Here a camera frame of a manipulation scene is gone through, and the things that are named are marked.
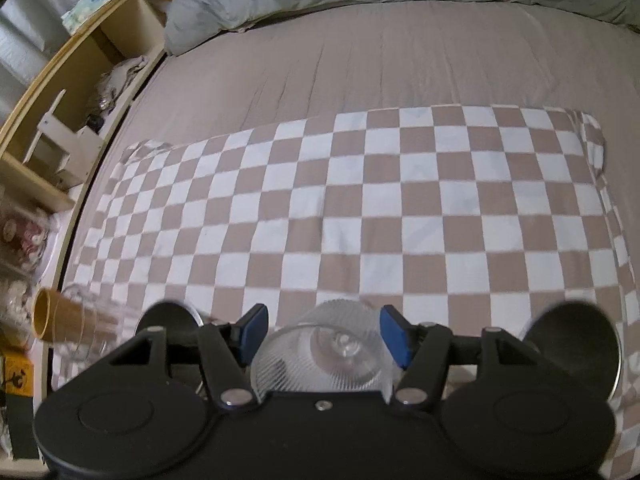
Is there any clear plastic container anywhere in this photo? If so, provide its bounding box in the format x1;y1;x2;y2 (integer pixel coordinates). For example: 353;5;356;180
0;195;63;351

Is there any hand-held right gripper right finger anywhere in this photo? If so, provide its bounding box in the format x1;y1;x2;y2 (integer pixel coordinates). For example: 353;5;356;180
379;305;540;406

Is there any crumpled white cloth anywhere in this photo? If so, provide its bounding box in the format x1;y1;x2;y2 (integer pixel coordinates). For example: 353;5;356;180
97;55;151;103

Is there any wooden bedside shelf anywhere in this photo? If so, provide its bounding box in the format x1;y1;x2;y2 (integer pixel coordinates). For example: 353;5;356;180
0;0;187;213

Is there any clear ribbed glass cup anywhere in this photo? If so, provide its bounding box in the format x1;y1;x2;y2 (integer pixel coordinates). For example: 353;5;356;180
250;299;402;397

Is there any brown white checkered blanket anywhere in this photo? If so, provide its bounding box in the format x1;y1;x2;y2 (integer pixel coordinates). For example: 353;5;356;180
64;104;640;480

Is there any brown cardboard tube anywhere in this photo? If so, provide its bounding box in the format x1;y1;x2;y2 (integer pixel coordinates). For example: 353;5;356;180
32;287;123;347

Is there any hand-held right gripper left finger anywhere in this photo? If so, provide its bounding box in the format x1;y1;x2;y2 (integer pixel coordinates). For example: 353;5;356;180
107;304;271;408

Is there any white wooden stand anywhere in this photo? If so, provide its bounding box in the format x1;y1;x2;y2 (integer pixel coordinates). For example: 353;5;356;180
22;89;98;191

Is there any taupe bed sheet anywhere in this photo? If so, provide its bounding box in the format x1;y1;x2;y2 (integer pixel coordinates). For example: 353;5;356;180
55;0;640;281

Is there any pale green tissue packet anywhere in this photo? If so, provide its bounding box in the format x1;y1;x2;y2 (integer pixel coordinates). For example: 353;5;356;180
61;0;112;36

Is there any yellow warning label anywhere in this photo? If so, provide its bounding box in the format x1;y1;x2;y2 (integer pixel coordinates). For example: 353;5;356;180
2;355;35;395

